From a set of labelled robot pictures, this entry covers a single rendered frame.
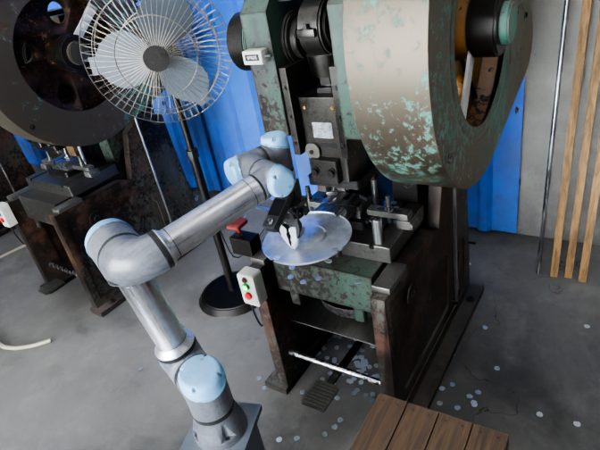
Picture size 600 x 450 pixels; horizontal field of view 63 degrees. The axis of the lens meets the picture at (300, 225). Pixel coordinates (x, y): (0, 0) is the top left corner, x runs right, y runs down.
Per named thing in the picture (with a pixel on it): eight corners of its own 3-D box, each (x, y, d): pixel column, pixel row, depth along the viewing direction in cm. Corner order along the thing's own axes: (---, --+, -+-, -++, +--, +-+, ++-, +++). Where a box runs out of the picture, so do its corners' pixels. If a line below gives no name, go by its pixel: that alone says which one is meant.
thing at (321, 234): (244, 245, 158) (243, 244, 158) (308, 204, 173) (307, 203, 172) (304, 278, 138) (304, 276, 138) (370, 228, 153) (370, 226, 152)
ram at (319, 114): (344, 188, 156) (331, 96, 142) (304, 184, 164) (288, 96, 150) (368, 165, 168) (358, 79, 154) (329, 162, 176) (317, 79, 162)
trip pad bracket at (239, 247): (260, 283, 183) (248, 239, 174) (240, 278, 189) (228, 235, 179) (269, 274, 188) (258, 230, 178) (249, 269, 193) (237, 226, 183)
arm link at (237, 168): (239, 166, 122) (275, 151, 127) (218, 156, 130) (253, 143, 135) (245, 195, 126) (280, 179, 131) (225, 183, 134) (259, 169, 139)
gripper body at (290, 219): (311, 214, 149) (304, 178, 143) (295, 229, 143) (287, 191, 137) (289, 211, 153) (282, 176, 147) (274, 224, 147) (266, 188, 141)
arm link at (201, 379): (202, 431, 127) (187, 395, 120) (180, 401, 137) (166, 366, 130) (241, 404, 132) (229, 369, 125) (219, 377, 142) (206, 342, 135)
